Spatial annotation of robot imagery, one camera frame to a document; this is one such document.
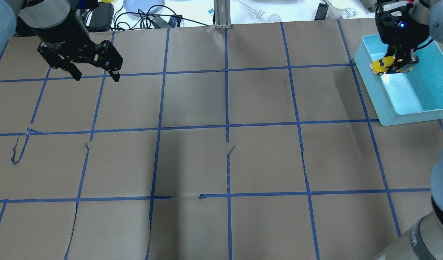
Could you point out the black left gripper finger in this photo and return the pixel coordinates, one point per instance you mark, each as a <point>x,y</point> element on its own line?
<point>73,70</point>
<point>109,59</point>

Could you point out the brown paper table cover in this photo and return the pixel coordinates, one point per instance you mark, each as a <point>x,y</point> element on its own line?
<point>259,143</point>

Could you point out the white light bulb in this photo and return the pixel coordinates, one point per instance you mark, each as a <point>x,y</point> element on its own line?
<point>266,16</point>

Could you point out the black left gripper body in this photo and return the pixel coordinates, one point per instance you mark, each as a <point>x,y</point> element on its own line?
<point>61,33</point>

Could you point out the blue plastic plate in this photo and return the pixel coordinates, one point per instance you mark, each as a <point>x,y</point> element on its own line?
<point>147,6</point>

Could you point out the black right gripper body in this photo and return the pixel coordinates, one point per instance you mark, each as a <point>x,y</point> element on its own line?
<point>392,33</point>

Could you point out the turquoise plastic bin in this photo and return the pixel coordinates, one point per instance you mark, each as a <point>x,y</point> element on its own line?
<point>399,99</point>

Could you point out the white paper cup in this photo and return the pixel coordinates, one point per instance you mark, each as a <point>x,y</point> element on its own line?
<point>336,8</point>

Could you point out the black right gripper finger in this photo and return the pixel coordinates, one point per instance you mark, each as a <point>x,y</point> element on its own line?
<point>401,56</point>

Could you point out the yellow beetle toy car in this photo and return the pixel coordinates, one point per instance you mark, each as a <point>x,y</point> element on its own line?
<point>390,65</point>

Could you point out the black power adapter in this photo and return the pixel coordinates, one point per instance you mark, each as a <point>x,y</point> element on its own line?
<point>101,18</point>

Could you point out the aluminium frame post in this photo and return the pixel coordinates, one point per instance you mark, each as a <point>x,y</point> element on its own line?
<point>222,14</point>

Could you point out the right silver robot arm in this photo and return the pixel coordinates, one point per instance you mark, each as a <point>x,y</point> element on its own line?
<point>423,240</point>

